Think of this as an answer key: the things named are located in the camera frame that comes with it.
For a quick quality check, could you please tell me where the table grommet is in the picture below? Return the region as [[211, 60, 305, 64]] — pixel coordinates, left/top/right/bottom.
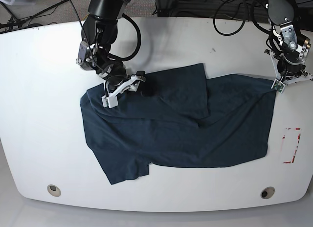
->
[[260, 187, 275, 199], [47, 184, 61, 197]]

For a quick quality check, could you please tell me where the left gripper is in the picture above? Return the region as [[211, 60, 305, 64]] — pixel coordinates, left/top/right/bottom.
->
[[277, 58, 306, 83]]

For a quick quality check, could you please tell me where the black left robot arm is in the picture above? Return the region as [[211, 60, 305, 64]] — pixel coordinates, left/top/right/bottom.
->
[[266, 0, 313, 84]]

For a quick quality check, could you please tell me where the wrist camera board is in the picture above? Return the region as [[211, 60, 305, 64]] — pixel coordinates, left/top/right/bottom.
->
[[101, 95, 118, 109], [271, 79, 286, 93]]

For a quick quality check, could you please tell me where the left table grommet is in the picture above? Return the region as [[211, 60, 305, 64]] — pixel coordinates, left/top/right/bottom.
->
[[47, 184, 61, 197]]

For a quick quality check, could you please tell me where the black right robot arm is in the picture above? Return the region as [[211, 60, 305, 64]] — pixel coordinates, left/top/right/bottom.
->
[[76, 0, 142, 96]]

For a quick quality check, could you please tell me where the dark teal T-shirt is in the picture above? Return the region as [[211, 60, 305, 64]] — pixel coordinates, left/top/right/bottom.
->
[[80, 64, 276, 184]]

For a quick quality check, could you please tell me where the right table grommet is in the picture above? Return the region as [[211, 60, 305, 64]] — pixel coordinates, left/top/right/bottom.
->
[[260, 187, 275, 199]]

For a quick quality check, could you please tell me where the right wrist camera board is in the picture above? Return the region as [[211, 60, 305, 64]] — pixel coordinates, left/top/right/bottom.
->
[[101, 95, 118, 109]]

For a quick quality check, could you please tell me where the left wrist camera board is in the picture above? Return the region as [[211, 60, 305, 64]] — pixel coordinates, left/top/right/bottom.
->
[[271, 79, 286, 93]]

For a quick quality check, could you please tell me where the red tape marking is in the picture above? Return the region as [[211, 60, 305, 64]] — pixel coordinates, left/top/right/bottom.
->
[[280, 128, 302, 164]]

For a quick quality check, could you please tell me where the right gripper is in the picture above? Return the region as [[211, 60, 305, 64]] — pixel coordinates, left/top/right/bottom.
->
[[97, 65, 158, 97]]

